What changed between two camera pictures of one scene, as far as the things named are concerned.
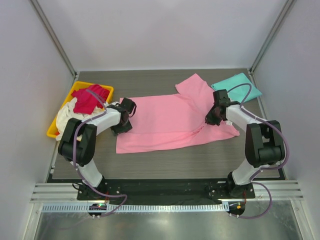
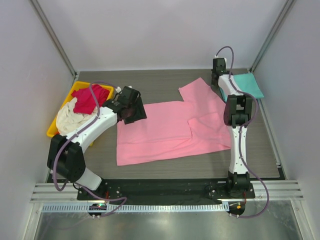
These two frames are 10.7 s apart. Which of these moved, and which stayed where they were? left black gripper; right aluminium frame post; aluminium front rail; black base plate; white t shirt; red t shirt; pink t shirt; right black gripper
Moved: right black gripper; left black gripper; pink t shirt
Stayed: aluminium front rail; red t shirt; white t shirt; right aluminium frame post; black base plate
